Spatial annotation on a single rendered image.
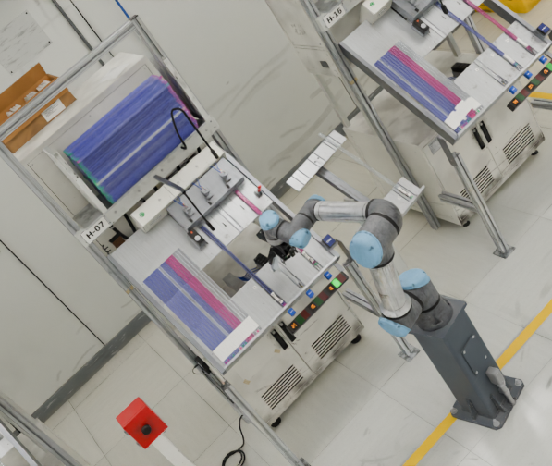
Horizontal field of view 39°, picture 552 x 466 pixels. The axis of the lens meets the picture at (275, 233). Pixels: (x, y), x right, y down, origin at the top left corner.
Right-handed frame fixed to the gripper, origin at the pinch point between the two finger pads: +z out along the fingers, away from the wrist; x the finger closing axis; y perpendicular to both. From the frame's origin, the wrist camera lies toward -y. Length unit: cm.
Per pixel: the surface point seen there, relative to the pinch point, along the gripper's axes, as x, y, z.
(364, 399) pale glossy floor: -8, 39, 82
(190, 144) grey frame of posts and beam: 9, -63, -16
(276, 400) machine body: -36, 8, 82
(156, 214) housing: -22, -54, -8
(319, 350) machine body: -5, 7, 80
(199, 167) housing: 6, -57, -9
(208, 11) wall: 105, -193, 56
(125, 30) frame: 17, -91, -63
